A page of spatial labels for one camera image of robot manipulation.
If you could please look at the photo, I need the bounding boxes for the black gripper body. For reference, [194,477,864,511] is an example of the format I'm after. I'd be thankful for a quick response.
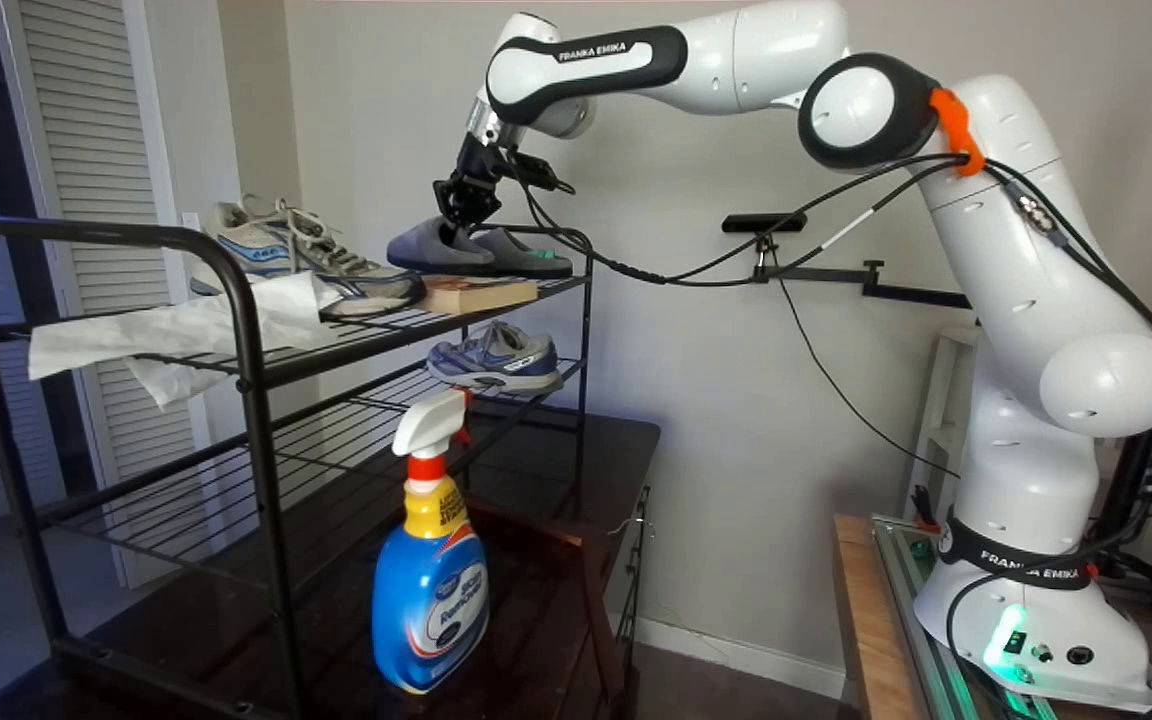
[447,128,528,220]

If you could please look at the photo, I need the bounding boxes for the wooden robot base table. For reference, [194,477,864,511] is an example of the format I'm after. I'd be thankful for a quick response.
[828,511,1152,720]

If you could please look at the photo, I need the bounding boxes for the black metal shoe rack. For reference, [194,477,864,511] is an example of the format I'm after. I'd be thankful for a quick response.
[0,214,600,720]

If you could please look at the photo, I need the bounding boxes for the flat wooden block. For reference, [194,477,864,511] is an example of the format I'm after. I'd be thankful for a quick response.
[417,272,543,321]

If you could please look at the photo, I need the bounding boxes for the grey and white sneaker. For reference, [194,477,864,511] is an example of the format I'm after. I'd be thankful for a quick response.
[246,197,427,322]
[186,197,309,300]

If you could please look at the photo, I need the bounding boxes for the blue and white sneaker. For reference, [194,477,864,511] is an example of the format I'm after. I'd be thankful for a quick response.
[424,321,569,396]

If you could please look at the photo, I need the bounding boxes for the white paper towel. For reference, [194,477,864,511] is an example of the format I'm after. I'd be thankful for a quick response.
[22,272,326,410]

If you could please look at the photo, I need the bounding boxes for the blue spray cleaner bottle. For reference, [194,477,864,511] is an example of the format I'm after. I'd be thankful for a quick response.
[366,383,493,701]

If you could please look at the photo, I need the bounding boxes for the white louvered closet door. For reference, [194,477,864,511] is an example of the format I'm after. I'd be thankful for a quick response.
[0,0,227,527]

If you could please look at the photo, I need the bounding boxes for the dark wooden dresser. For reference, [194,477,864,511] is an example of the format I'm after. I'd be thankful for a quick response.
[0,403,665,720]

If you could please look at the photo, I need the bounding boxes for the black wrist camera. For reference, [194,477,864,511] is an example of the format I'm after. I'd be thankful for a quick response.
[508,146,580,201]

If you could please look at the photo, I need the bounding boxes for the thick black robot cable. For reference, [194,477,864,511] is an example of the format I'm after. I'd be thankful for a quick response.
[516,146,1152,350]

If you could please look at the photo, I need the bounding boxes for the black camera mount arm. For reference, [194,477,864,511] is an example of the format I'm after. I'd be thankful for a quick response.
[721,209,980,310]

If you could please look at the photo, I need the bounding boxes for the thin black hanging cable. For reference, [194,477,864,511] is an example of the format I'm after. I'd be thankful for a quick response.
[769,256,967,478]

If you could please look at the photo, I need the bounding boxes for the orange cable strap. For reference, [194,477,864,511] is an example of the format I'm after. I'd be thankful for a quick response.
[922,83,996,181]

